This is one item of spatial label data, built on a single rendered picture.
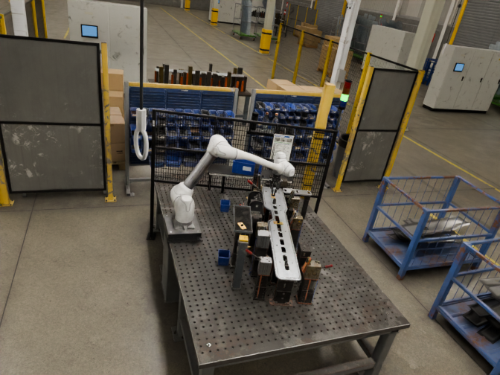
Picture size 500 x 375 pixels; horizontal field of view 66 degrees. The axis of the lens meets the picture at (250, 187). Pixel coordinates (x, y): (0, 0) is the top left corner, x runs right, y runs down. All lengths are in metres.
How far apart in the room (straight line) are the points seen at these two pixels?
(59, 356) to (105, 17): 7.41
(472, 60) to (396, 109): 8.09
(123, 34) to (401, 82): 6.08
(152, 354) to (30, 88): 3.10
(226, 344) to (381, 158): 4.71
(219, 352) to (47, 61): 3.52
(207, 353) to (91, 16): 8.06
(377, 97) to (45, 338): 5.06
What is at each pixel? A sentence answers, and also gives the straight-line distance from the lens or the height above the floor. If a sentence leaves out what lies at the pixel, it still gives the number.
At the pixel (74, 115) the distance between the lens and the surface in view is 4.99.
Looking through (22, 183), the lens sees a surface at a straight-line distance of 5.42.
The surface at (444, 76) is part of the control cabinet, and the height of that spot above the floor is 1.12.
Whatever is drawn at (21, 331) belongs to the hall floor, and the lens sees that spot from 3.87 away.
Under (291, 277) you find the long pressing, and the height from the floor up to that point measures 1.00.
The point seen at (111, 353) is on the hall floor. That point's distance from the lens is 3.56.
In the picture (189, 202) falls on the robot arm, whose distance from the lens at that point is 3.35.
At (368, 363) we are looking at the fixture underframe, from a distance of 3.52.
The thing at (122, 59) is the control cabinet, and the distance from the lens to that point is 9.70.
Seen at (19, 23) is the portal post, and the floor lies 1.83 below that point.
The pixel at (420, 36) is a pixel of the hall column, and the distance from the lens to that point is 10.50.
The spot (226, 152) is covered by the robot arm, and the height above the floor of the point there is 1.51.
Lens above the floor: 2.76
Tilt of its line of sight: 27 degrees down
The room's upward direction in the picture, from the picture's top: 9 degrees clockwise
